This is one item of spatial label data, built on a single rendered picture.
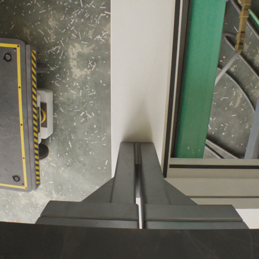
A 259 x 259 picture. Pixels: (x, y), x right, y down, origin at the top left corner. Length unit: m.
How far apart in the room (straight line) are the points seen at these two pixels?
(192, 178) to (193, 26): 0.17
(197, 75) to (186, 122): 0.05
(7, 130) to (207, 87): 0.86
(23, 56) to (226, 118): 1.09
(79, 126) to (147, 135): 1.03
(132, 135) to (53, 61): 1.04
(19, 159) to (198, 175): 0.86
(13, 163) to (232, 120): 1.21
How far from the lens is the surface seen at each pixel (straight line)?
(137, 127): 0.15
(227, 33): 1.08
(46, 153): 1.18
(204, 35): 0.23
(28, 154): 0.96
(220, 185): 0.25
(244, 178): 0.28
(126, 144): 0.15
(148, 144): 0.15
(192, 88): 0.23
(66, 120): 1.18
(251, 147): 0.68
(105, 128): 1.14
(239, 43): 0.95
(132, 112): 0.15
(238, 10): 1.23
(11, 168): 1.04
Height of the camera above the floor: 1.08
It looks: 73 degrees down
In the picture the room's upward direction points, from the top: 177 degrees counter-clockwise
